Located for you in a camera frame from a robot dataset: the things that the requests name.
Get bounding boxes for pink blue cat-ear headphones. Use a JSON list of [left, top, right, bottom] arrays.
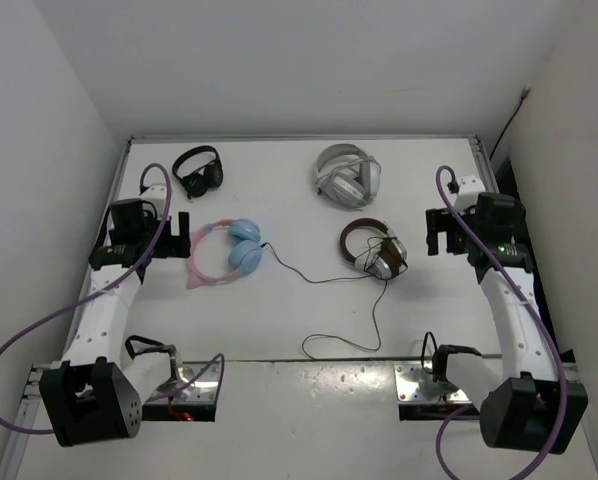
[[186, 218, 262, 290]]

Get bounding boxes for thin black headphone cable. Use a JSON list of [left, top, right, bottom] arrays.
[[260, 241, 390, 361]]

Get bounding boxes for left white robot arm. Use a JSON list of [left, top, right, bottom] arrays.
[[39, 187, 190, 447]]

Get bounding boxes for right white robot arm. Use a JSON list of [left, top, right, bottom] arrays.
[[426, 192, 588, 455]]

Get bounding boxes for black Panasonic headphones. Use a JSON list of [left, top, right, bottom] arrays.
[[171, 145, 224, 201]]

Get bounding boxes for brown silver headphones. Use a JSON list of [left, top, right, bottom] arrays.
[[339, 217, 408, 281]]

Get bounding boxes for white grey headphones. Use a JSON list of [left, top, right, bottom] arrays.
[[314, 144, 382, 209]]

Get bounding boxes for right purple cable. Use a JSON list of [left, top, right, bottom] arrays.
[[434, 165, 570, 480]]

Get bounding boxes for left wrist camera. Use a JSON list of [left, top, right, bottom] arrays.
[[140, 183, 168, 211]]

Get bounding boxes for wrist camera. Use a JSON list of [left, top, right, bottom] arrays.
[[448, 175, 486, 212], [140, 183, 168, 211]]

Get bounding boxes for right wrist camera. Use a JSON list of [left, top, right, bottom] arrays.
[[448, 175, 486, 212]]

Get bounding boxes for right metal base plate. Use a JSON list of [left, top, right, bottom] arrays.
[[394, 361, 470, 406]]

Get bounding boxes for metal base plate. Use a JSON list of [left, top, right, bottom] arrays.
[[394, 361, 470, 406], [147, 359, 224, 405]]

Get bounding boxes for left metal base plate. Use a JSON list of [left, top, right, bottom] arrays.
[[147, 359, 224, 405]]

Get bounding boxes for black wall cable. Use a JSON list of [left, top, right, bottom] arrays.
[[488, 89, 530, 166]]

